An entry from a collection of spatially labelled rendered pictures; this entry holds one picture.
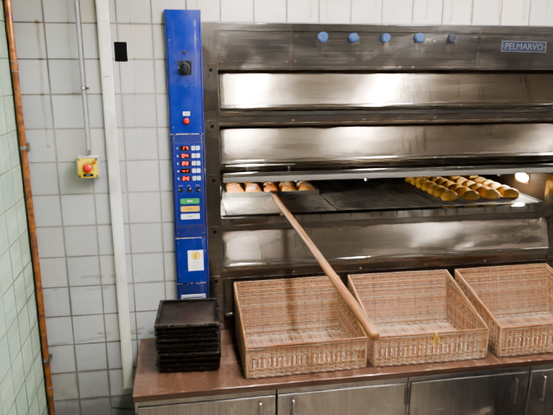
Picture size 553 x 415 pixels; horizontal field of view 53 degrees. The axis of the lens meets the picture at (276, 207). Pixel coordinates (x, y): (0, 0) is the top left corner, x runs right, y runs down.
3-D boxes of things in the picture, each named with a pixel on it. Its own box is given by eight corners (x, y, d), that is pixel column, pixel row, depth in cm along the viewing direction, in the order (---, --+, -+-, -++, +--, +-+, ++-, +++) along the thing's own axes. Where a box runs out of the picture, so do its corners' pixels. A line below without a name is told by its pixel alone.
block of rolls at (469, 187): (402, 181, 368) (402, 172, 367) (470, 179, 376) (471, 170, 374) (443, 202, 310) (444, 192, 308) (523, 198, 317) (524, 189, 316)
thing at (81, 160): (80, 176, 261) (77, 155, 258) (102, 175, 262) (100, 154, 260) (76, 179, 253) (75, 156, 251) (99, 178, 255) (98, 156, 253)
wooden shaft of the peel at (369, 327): (381, 342, 153) (382, 332, 152) (370, 342, 152) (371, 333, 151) (277, 198, 316) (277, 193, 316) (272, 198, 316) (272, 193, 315)
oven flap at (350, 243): (223, 268, 282) (221, 228, 284) (546, 249, 310) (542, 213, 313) (224, 268, 277) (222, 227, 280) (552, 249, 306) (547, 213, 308)
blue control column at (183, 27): (182, 295, 483) (171, 34, 432) (201, 294, 485) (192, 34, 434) (183, 435, 298) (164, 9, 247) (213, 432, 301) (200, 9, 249)
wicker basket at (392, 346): (344, 322, 300) (345, 273, 293) (443, 315, 308) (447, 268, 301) (372, 369, 253) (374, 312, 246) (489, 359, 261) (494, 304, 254)
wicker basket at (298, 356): (232, 331, 289) (231, 281, 283) (337, 322, 299) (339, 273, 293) (244, 380, 243) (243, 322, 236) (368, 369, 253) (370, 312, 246)
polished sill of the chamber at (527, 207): (220, 222, 283) (220, 215, 282) (545, 208, 312) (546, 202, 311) (221, 226, 277) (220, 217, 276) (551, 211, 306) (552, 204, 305)
